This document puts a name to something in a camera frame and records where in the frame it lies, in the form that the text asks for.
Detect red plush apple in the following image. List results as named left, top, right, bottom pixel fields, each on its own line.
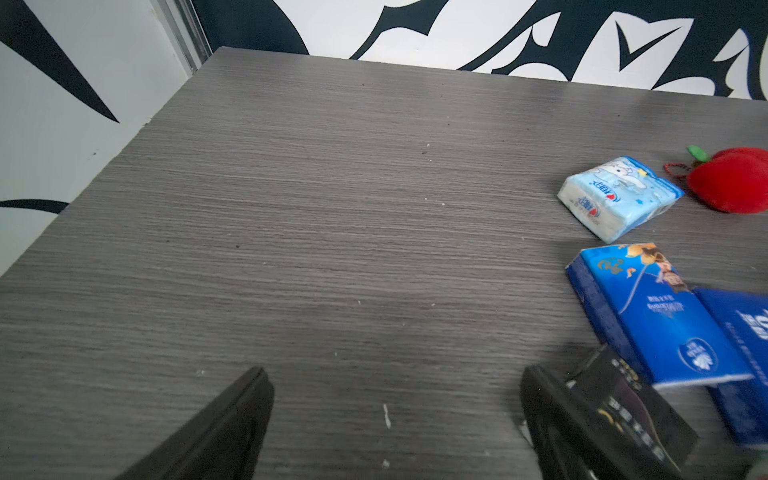
left=664, top=145, right=767, bottom=214

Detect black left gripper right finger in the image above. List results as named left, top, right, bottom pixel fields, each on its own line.
left=520, top=365, right=678, bottom=479

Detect light blue tissue pack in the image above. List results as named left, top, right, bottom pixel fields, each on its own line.
left=557, top=156, right=684, bottom=244

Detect black packet near left gripper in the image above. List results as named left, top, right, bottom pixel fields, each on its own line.
left=566, top=344, right=699, bottom=472

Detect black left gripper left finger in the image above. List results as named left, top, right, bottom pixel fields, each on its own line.
left=118, top=367, right=275, bottom=479

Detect blue cartoon tissue pack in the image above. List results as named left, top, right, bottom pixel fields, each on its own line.
left=566, top=243, right=752, bottom=388

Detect dark blue Tempo tissue pack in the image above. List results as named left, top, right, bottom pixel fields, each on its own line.
left=695, top=288, right=767, bottom=450

